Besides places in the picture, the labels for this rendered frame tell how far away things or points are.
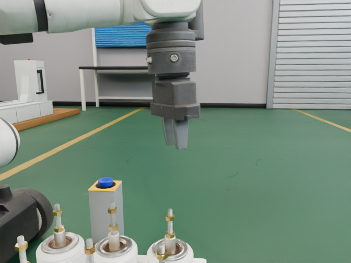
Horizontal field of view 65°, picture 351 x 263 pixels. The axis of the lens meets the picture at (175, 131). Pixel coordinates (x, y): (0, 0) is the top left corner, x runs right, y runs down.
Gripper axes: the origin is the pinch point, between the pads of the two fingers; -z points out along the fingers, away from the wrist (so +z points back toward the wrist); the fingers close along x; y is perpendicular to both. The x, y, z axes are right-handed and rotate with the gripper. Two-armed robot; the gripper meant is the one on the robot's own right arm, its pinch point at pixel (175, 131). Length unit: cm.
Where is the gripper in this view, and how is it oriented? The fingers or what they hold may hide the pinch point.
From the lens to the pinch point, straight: 52.7
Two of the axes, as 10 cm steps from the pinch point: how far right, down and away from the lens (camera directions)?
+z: -0.5, -9.7, -2.2
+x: -5.3, -1.6, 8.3
